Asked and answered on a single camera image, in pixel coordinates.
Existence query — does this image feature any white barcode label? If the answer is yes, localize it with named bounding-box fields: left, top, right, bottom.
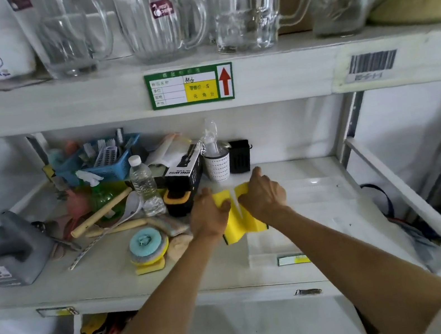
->
left=341, top=47, right=402, bottom=86

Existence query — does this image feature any person's left forearm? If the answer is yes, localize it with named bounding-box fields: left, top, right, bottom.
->
left=73, top=230, right=243, bottom=334

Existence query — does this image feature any green spray bottle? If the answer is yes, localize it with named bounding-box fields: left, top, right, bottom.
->
left=75, top=163, right=127, bottom=223

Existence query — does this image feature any black and yellow brush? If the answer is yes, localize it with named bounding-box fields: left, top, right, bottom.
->
left=161, top=186, right=197, bottom=220

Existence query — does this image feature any white metal shelf rack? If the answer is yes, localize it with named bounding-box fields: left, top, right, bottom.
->
left=0, top=0, right=441, bottom=334

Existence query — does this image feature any thick clear glass mug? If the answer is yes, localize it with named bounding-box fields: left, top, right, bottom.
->
left=209, top=0, right=337, bottom=57

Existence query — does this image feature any black small plastic basket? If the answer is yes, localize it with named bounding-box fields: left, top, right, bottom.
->
left=225, top=138, right=257, bottom=176

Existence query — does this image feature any brown cardboard box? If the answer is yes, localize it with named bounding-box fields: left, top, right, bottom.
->
left=273, top=0, right=316, bottom=36

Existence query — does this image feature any clear small spray bottle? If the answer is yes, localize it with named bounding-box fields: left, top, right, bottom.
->
left=198, top=117, right=223, bottom=159

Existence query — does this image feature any yellow flat sponge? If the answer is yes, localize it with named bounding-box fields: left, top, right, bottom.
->
left=134, top=257, right=168, bottom=276

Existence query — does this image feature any white perforated cup holder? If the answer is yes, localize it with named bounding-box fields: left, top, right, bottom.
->
left=203, top=150, right=235, bottom=184

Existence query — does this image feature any blue plastic basket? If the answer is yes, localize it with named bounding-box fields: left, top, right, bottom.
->
left=50, top=131, right=148, bottom=192

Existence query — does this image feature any black and white product box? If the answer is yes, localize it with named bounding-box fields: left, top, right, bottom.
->
left=158, top=140, right=211, bottom=202

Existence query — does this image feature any thin wooden stick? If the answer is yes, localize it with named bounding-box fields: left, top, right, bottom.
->
left=83, top=217, right=149, bottom=239

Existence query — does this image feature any tall glass pitcher with label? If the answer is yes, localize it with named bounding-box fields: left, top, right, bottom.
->
left=7, top=0, right=120, bottom=86

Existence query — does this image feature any person's left hand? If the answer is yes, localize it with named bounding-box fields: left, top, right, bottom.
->
left=184, top=184, right=238, bottom=245

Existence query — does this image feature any wooden rolling pin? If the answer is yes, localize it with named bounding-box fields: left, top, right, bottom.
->
left=65, top=186, right=140, bottom=239

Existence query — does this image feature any person's right forearm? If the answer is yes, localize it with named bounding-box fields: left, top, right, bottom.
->
left=261, top=178, right=441, bottom=334

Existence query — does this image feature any yellow cleaning cloth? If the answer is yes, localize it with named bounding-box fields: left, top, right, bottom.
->
left=211, top=180, right=271, bottom=247

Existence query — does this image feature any clear plastic water bottle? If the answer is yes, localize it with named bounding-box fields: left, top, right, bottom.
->
left=126, top=151, right=167, bottom=219

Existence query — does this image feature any ribbed glass mug with label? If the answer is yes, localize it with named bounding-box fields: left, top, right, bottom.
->
left=113, top=0, right=215, bottom=70

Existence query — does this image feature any person's right hand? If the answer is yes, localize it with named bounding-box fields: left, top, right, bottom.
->
left=233, top=162, right=293, bottom=230

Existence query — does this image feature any round blue and yellow sponge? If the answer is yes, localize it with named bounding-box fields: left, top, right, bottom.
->
left=125, top=224, right=173, bottom=269

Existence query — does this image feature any yellow shelf edge label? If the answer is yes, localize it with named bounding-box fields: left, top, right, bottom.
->
left=277, top=252, right=312, bottom=269

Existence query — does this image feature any black strap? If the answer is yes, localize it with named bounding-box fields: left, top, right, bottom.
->
left=359, top=179, right=397, bottom=225

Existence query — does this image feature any striped scouring pad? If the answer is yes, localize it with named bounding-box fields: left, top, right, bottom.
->
left=146, top=210, right=191, bottom=241

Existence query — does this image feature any white long plastic tool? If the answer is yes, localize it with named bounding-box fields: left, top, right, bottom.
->
left=57, top=190, right=154, bottom=271

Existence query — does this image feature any green price label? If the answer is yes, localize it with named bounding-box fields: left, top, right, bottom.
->
left=144, top=60, right=238, bottom=114

